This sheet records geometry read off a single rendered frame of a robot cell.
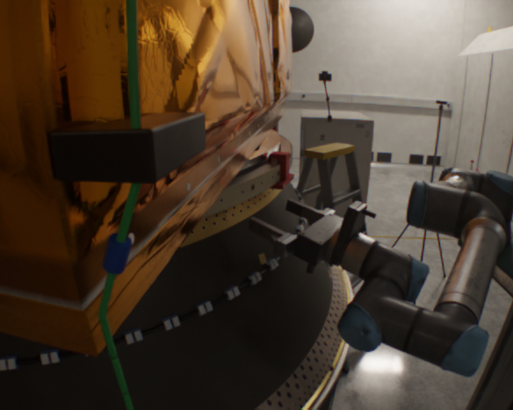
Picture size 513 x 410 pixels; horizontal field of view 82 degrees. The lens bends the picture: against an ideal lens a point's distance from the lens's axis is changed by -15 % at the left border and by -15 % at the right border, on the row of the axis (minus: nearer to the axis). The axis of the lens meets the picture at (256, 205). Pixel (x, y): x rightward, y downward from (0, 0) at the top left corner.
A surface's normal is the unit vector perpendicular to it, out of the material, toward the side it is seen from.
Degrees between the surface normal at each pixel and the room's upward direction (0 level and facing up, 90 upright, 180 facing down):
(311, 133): 90
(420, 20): 90
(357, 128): 90
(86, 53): 91
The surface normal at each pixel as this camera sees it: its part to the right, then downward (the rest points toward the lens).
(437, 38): -0.13, 0.34
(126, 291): 0.99, 0.05
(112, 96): 0.67, 0.23
